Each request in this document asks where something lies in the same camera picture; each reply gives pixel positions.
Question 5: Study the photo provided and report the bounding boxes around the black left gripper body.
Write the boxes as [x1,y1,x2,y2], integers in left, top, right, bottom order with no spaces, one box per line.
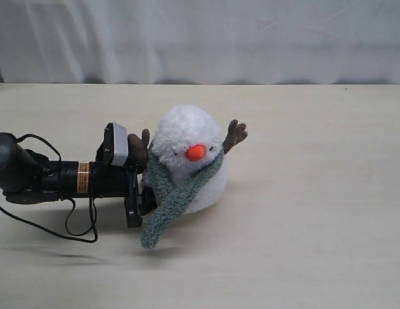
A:
[88,132,145,228]

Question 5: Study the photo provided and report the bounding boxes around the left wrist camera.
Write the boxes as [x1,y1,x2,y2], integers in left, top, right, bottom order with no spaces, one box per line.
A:
[102,122,128,167]

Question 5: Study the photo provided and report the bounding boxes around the white curtain backdrop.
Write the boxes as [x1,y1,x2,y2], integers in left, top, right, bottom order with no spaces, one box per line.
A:
[0,1,400,84]

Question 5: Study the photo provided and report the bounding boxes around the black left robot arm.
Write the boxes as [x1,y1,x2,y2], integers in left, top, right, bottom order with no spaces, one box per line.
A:
[0,123,157,228]

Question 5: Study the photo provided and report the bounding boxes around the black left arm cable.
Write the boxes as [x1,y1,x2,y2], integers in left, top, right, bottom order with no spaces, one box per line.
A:
[0,133,99,244]

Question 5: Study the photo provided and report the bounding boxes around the white plush snowman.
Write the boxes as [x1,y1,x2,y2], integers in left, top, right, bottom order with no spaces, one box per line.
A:
[127,103,251,214]

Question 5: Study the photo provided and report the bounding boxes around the teal fuzzy knit scarf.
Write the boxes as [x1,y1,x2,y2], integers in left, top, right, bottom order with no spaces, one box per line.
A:
[140,149,225,250]

